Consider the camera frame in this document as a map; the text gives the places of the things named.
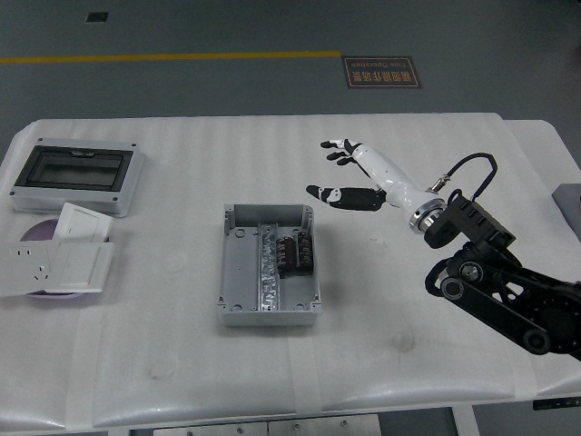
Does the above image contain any white wall switch panel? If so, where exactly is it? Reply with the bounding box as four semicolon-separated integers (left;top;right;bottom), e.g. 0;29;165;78
44;241;115;294
54;202;114;244

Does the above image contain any white foam table mat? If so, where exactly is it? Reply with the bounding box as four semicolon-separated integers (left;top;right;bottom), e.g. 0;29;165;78
0;112;541;431

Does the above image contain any yellow floor tape line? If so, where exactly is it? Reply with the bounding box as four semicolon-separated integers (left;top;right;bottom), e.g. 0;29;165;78
0;50;342;65

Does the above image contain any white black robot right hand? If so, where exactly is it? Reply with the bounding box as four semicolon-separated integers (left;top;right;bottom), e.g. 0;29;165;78
305;137;431;215

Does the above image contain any grey distribution box, dark window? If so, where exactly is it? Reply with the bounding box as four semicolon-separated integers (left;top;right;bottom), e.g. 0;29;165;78
8;137;147;218

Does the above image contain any white wall socket panel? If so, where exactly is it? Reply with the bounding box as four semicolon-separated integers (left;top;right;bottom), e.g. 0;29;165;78
0;242;63;299

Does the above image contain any grey flat block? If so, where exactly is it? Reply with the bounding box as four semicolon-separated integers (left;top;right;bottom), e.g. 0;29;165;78
551;183;581;237

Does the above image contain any black table control panel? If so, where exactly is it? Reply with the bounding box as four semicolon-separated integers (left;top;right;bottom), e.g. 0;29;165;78
532;398;581;411

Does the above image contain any grey metal plate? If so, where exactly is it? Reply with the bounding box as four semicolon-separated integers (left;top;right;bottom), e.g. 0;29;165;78
152;416;269;436
267;414;381;436

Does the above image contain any black orange floor sign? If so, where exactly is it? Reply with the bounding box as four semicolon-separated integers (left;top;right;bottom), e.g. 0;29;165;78
340;55;424;91

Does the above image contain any white table leg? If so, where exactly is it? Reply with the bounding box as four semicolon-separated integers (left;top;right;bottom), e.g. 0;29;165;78
448;402;482;436

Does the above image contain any open grey plastic enclosure box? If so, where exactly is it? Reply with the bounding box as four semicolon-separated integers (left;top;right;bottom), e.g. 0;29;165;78
213;203;324;328

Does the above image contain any purple round plate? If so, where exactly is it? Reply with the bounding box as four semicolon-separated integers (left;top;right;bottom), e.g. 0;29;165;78
20;217;113;302

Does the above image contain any silver metal mounting rail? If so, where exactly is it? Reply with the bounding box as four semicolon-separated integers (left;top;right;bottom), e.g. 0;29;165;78
255;221;283;313

